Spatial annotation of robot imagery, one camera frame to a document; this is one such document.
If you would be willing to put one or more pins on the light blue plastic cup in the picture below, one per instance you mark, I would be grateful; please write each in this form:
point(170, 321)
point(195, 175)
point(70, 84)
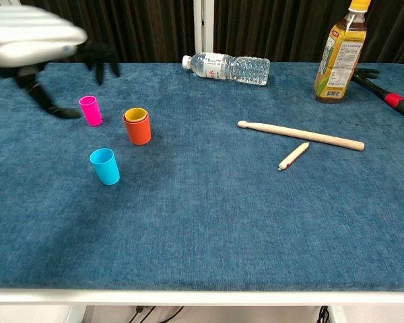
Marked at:
point(106, 168)

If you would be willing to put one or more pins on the blue fabric table cover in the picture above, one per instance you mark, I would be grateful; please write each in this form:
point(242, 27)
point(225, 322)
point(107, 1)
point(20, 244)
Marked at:
point(202, 218)

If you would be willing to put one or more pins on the pink plastic cup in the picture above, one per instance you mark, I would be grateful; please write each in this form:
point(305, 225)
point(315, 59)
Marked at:
point(91, 112)

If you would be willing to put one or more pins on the wooden drumstick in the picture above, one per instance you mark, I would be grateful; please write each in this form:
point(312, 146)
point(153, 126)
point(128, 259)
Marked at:
point(303, 134)

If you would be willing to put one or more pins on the tea bottle with yellow cap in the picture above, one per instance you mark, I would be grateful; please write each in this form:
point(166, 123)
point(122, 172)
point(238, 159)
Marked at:
point(340, 60)

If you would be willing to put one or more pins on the red and black hammer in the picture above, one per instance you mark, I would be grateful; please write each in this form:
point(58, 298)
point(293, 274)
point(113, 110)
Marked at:
point(395, 100)

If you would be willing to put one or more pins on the orange plastic cup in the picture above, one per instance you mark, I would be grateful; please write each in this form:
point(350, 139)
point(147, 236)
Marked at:
point(138, 133)

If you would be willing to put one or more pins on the short wooden pen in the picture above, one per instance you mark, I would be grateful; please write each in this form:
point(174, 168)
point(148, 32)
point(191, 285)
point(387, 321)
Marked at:
point(293, 156)

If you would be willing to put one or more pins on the white metal frame post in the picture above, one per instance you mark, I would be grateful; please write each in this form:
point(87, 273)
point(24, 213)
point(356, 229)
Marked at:
point(203, 30)

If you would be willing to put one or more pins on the clear plastic water bottle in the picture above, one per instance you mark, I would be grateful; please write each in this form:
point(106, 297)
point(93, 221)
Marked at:
point(232, 69)

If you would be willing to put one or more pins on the yellow plastic cup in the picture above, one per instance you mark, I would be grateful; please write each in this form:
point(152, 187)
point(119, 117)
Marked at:
point(135, 114)

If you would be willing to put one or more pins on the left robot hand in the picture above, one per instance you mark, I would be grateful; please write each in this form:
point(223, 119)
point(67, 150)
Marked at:
point(27, 37)

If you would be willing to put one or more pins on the black pleated curtain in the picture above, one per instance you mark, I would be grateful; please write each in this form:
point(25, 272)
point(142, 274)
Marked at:
point(148, 27)
point(272, 27)

